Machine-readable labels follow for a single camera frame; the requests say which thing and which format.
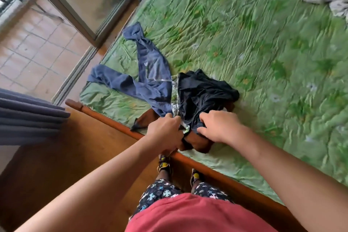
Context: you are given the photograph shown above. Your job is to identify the person's left hand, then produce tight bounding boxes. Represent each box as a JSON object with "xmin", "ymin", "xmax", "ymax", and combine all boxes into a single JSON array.
[{"xmin": 146, "ymin": 113, "xmax": 184, "ymax": 156}]

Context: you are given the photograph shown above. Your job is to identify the person's right hand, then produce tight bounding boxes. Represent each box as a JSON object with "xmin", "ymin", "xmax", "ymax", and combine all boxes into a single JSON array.
[{"xmin": 196, "ymin": 111, "xmax": 247, "ymax": 145}]

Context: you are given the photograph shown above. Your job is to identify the brown fleece garment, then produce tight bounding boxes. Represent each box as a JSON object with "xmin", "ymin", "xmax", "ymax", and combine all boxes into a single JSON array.
[{"xmin": 130, "ymin": 101, "xmax": 236, "ymax": 154}]

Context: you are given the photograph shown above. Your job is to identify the dark navy clothes pile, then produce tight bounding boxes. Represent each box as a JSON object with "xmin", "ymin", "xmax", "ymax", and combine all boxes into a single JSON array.
[{"xmin": 178, "ymin": 69, "xmax": 240, "ymax": 134}]

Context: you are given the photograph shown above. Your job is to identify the person's right forearm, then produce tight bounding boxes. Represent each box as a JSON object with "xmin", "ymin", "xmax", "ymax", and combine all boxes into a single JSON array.
[{"xmin": 231, "ymin": 128, "xmax": 348, "ymax": 232}]

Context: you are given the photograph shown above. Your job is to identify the person's left forearm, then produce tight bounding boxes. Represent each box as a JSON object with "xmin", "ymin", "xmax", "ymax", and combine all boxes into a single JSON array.
[{"xmin": 15, "ymin": 131, "xmax": 163, "ymax": 232}]

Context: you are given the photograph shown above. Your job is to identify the person's dark slipper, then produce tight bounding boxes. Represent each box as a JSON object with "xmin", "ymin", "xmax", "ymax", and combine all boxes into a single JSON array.
[
  {"xmin": 190, "ymin": 169, "xmax": 205, "ymax": 186},
  {"xmin": 157, "ymin": 154, "xmax": 172, "ymax": 175}
]

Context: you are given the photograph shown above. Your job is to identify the person's floral patterned trousers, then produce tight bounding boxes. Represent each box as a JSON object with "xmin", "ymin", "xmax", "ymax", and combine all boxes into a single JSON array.
[{"xmin": 129, "ymin": 179, "xmax": 234, "ymax": 221}]

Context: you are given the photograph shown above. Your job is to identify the person's red shirt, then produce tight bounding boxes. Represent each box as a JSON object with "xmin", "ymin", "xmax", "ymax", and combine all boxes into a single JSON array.
[{"xmin": 125, "ymin": 193, "xmax": 278, "ymax": 232}]

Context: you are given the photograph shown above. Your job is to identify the green floral bedsheet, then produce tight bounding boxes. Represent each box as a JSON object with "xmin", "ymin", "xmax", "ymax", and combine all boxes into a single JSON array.
[{"xmin": 79, "ymin": 0, "xmax": 348, "ymax": 205}]

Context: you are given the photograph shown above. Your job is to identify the wooden bed frame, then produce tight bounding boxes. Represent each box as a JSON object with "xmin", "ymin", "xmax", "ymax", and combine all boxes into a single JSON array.
[{"xmin": 65, "ymin": 99, "xmax": 308, "ymax": 232}]

